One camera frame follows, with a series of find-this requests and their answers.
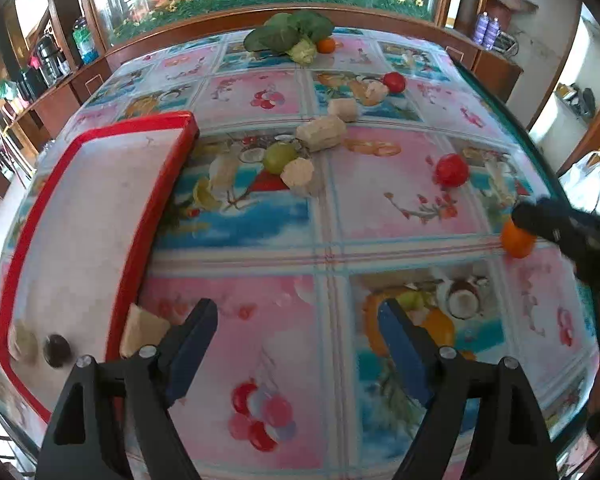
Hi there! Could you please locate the orange mandarin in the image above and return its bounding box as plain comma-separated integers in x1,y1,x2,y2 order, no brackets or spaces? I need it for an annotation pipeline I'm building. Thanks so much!
500,219,536,259

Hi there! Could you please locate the red cherry tomato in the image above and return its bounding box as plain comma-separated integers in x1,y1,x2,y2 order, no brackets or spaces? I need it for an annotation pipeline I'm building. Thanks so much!
382,72,406,94

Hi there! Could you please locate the small beige biscuit block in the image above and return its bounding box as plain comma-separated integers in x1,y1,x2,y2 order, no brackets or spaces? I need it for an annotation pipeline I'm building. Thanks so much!
327,98,358,122

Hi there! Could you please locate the large beige biscuit block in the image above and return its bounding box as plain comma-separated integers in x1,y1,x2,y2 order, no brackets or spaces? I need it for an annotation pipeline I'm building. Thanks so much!
296,115,347,153

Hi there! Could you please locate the round beige biscuit block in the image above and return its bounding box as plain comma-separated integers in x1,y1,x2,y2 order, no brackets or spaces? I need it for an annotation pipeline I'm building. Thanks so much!
280,157,315,196

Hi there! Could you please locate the green grape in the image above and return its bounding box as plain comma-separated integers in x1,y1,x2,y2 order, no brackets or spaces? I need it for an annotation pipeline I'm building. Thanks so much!
262,142,298,174

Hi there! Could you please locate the white plastic bag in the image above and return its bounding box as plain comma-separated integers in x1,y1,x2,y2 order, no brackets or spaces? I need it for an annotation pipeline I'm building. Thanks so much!
559,151,600,212

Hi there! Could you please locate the dark purple grape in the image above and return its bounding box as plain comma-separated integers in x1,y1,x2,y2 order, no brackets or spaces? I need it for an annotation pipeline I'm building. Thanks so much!
43,334,72,368

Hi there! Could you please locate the beige chunk in tray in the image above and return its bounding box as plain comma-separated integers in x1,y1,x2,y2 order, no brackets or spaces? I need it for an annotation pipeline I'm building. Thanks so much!
7,320,38,364

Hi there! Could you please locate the red rimmed white tray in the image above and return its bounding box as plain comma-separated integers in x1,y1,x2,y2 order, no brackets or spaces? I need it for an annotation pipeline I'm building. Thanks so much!
0,112,199,422

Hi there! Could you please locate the purple bottle right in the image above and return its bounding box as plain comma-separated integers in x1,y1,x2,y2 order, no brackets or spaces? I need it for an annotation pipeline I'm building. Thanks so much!
482,18,501,51

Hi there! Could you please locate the purple bottle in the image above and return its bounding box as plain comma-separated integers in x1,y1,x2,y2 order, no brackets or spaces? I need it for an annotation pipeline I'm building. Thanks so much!
482,18,501,51
471,12,490,46

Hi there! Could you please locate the purple bottle left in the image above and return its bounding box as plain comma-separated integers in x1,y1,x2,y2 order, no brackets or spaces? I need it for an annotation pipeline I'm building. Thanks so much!
471,12,490,46

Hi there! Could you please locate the fruit print tablecloth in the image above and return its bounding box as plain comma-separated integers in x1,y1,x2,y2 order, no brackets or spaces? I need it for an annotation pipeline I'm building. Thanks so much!
0,27,600,480

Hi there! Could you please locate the wooden sideboard cabinet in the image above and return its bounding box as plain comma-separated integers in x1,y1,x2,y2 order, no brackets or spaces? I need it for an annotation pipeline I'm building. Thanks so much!
9,58,111,165

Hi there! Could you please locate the small orange near vegetable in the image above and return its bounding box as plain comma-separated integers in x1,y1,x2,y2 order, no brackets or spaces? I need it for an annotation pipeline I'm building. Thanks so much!
315,37,337,54

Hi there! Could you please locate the green leafy vegetable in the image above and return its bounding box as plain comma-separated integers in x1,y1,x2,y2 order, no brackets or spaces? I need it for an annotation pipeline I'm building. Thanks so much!
242,10,335,66

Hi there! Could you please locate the black thermos jug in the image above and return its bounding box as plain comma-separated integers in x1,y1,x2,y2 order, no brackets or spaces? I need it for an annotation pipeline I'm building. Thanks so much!
35,34,65,88

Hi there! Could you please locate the green water bottle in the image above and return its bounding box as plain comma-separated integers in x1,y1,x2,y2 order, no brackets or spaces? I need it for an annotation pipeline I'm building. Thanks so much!
72,16,98,64

